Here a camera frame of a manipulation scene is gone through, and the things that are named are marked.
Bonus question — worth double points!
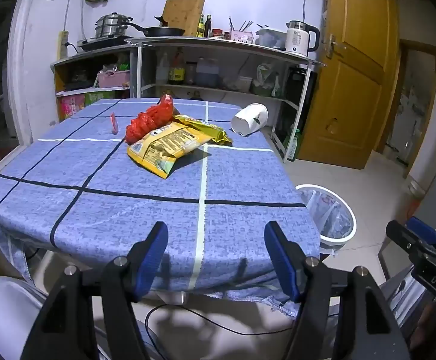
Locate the green printed box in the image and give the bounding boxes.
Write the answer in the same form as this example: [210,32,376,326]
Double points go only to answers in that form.
[85,91,117,107]

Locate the black induction cooker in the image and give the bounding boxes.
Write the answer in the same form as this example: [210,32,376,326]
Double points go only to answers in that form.
[77,35,132,51]

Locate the steel steamer pot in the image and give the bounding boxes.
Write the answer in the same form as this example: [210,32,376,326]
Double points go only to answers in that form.
[95,12,133,39]

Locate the white metal shelf rack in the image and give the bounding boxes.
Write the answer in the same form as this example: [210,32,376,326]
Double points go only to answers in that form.
[124,35,325,164]

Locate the pink plastic basket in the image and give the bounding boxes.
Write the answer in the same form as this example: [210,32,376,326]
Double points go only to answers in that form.
[94,70,130,89]

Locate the black frying pan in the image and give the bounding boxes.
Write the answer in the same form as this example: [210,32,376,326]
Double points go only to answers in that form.
[126,22,186,38]

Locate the dark tall flask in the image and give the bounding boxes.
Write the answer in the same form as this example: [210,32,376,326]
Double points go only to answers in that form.
[287,65,308,128]

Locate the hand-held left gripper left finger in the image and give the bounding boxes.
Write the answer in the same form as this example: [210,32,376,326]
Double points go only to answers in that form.
[21,221,170,360]

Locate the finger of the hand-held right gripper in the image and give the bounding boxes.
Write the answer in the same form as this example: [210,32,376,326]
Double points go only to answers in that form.
[407,217,436,244]
[386,220,428,261]

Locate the black floor cable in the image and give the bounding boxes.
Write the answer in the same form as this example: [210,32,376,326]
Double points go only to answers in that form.
[145,302,297,360]

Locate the low wooden shelf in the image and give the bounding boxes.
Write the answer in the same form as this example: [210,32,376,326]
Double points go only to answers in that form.
[50,43,140,124]

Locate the metal door handle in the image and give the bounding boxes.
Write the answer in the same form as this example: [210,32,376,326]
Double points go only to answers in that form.
[321,34,348,59]

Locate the red noodle packet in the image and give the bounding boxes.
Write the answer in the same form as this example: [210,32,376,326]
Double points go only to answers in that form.
[125,95,175,145]

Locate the green plastic bottle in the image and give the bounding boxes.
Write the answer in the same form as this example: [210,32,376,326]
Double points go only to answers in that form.
[283,129,302,162]

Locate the blue checked tablecloth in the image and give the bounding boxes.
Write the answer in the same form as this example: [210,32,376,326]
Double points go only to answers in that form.
[0,97,321,319]

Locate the white stool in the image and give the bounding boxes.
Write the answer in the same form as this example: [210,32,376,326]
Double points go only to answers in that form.
[0,275,50,360]

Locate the bunched plastic bags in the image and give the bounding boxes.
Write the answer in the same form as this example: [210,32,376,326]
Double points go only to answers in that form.
[255,64,282,96]

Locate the soy sauce bottle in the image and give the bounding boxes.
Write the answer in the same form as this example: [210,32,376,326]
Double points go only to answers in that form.
[168,47,186,85]

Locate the pink printed box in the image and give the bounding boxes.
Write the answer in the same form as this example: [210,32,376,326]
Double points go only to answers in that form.
[60,95,87,119]

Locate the large yellow snack packet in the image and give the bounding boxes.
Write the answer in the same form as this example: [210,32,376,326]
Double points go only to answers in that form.
[127,122,213,179]

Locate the white plastic bottle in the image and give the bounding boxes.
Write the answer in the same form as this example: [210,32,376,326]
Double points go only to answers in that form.
[155,52,170,85]

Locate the grey plastic jug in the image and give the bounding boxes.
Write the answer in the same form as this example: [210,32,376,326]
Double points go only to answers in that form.
[195,58,220,87]

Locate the white bin with liner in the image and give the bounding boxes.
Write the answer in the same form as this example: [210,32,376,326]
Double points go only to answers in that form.
[295,184,357,248]

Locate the yellow wrapper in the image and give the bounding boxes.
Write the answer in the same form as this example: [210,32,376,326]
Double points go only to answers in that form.
[173,114,233,147]

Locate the wooden door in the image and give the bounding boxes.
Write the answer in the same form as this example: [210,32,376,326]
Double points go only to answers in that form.
[296,0,400,169]

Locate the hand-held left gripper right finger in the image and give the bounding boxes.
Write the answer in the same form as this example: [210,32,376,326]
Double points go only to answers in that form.
[264,220,413,360]

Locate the clear plastic container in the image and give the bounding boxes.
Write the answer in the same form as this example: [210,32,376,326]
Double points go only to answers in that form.
[255,27,288,47]

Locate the yellow power strip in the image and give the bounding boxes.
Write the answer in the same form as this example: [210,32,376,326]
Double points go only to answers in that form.
[58,30,69,61]

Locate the pink utensil holder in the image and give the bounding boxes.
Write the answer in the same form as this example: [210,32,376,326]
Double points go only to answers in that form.
[229,30,255,44]

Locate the white electric kettle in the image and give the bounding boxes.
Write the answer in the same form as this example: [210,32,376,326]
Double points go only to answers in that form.
[285,20,320,54]

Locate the wooden cutting board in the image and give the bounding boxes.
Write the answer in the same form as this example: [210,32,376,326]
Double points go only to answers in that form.
[161,0,206,37]

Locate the white paper cup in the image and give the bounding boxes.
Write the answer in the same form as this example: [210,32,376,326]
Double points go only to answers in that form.
[231,102,270,137]

